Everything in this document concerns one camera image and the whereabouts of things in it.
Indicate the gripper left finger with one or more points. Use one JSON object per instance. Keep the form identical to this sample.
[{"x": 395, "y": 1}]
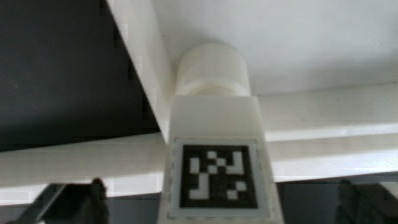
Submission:
[{"x": 70, "y": 204}]

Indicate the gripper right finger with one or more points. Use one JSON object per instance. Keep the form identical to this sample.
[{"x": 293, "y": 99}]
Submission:
[{"x": 366, "y": 204}]

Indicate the white table leg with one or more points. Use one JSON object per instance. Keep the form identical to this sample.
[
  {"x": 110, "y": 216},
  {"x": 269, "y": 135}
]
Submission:
[{"x": 219, "y": 188}]

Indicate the white U-shaped fence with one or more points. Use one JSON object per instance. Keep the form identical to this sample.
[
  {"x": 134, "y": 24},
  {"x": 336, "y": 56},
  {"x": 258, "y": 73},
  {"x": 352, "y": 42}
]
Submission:
[{"x": 331, "y": 135}]

